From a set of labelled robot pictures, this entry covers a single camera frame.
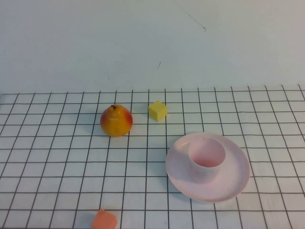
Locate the pink plastic cup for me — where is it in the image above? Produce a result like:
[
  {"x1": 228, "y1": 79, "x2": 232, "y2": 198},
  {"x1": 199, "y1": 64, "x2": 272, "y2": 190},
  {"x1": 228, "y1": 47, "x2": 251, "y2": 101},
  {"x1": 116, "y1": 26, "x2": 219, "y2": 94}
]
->
[{"x1": 188, "y1": 138, "x2": 226, "y2": 184}]

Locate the orange foam block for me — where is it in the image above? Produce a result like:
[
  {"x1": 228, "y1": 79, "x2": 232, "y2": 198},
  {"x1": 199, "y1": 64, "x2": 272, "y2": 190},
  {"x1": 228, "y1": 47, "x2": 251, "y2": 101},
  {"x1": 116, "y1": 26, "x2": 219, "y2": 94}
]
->
[{"x1": 91, "y1": 209, "x2": 118, "y2": 229}]

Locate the yellow foam cube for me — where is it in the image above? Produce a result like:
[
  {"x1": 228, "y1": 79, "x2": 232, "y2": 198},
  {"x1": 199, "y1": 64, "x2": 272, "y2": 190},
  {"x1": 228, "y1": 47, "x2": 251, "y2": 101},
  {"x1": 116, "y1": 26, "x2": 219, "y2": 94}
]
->
[{"x1": 148, "y1": 100, "x2": 168, "y2": 122}]

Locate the pink round plate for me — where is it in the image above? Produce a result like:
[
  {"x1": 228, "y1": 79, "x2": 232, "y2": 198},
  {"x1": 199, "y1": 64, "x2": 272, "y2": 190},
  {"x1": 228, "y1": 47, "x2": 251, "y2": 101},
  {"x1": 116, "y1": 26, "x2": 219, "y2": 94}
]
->
[{"x1": 165, "y1": 132, "x2": 251, "y2": 204}]

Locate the yellow-red pear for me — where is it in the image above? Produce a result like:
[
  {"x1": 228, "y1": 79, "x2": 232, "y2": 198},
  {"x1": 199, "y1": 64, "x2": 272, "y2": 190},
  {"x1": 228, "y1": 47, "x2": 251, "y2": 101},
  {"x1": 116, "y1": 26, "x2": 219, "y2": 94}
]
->
[{"x1": 100, "y1": 104, "x2": 133, "y2": 138}]

